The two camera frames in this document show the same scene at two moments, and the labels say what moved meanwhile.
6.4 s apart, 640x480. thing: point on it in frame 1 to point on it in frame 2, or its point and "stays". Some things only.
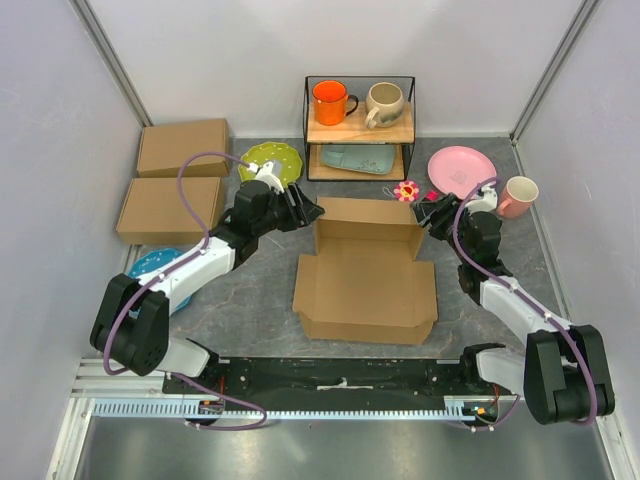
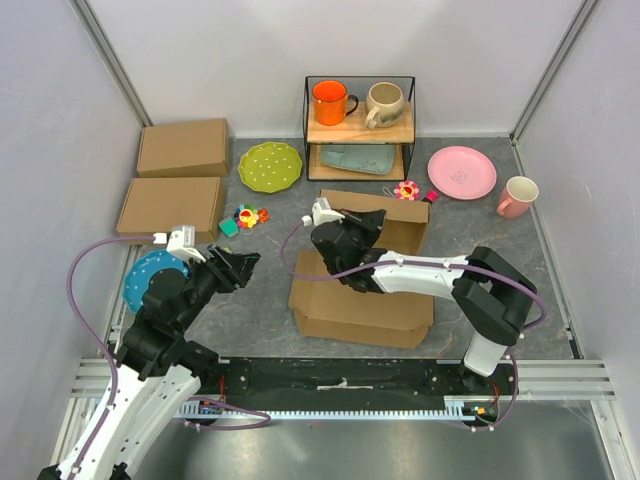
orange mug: (330, 98) stays
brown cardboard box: (366, 281) stays
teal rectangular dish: (369, 158) stays
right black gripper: (424, 210) to (370, 222)
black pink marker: (431, 196) stays
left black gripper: (297, 217) to (233, 270)
